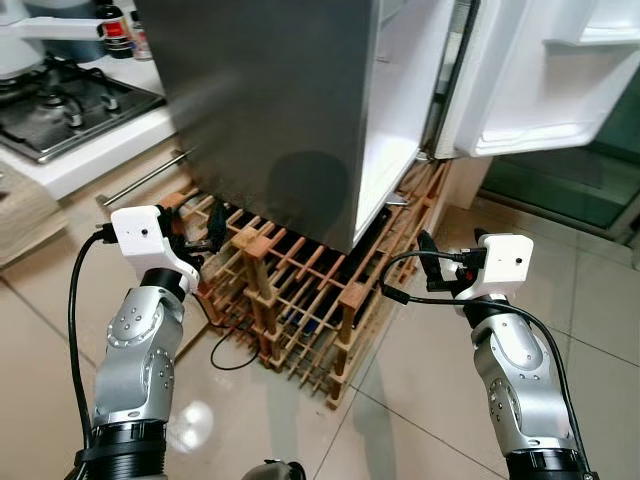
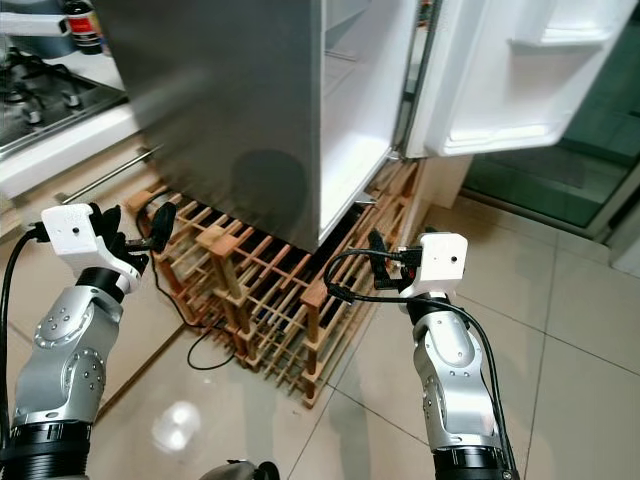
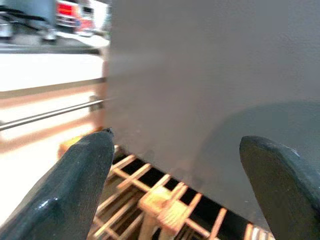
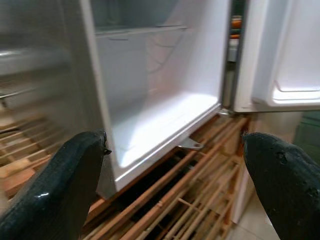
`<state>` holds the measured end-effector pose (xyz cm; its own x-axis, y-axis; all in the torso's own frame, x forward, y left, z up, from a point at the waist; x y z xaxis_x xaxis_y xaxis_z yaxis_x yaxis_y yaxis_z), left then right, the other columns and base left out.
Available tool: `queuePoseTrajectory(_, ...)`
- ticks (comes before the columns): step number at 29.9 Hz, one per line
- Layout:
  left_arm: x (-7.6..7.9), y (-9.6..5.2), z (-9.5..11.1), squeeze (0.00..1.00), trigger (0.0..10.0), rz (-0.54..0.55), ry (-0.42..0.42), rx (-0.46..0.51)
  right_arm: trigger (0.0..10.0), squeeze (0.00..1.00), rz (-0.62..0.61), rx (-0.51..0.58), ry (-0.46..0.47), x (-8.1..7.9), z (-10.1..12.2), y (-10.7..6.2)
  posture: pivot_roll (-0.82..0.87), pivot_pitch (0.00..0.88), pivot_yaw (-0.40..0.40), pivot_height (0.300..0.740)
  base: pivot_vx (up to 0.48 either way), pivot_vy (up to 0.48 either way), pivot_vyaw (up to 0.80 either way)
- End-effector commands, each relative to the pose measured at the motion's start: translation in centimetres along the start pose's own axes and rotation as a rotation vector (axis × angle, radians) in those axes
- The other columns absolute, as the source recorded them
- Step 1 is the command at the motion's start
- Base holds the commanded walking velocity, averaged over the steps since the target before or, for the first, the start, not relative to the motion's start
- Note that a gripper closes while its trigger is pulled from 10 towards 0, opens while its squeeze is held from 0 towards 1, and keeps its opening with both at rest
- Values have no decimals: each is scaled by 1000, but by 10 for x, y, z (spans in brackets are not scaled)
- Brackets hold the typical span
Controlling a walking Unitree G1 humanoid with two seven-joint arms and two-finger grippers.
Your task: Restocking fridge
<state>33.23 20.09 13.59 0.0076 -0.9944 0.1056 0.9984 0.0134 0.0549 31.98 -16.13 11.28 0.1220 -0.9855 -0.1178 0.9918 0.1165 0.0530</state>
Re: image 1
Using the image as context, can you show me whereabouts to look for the dark bottle red label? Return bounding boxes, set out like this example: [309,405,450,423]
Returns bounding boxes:
[95,0,135,59]

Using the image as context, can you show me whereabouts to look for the white fridge door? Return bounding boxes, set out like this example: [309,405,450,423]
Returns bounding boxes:
[434,0,640,161]

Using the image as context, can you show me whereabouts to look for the metal drawer handle bar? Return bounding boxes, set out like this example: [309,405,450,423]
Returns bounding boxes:
[96,149,193,209]

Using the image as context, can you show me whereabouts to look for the dark robot foot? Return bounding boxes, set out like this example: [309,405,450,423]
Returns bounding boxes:
[240,459,307,480]

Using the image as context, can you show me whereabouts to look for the grey steel fridge body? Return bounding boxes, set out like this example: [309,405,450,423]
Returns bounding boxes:
[134,0,483,254]

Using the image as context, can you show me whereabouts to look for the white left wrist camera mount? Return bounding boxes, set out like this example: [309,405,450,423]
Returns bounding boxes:
[110,205,202,293]

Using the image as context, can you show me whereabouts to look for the thin black floor cable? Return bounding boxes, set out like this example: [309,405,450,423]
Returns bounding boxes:
[192,288,263,373]

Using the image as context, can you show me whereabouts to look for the wooden wine rack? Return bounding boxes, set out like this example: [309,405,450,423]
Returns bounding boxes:
[158,158,453,408]

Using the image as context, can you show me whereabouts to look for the grey pot white handle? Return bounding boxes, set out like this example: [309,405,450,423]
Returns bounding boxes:
[0,0,107,65]

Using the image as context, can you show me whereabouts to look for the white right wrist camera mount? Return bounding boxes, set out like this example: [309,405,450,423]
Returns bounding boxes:
[455,233,535,301]

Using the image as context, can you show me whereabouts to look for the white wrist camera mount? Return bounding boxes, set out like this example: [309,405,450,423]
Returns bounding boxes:
[455,233,535,301]
[110,205,202,293]

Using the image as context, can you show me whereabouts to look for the black gas stove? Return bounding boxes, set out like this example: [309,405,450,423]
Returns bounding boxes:
[0,55,167,163]

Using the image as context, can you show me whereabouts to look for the white kitchen counter cabinet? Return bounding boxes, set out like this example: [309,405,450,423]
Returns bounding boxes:
[0,55,193,201]

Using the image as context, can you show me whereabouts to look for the small bottle white label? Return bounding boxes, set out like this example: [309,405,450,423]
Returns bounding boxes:
[130,10,153,62]

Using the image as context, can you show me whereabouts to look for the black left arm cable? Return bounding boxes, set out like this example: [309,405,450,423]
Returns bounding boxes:
[66,224,119,453]

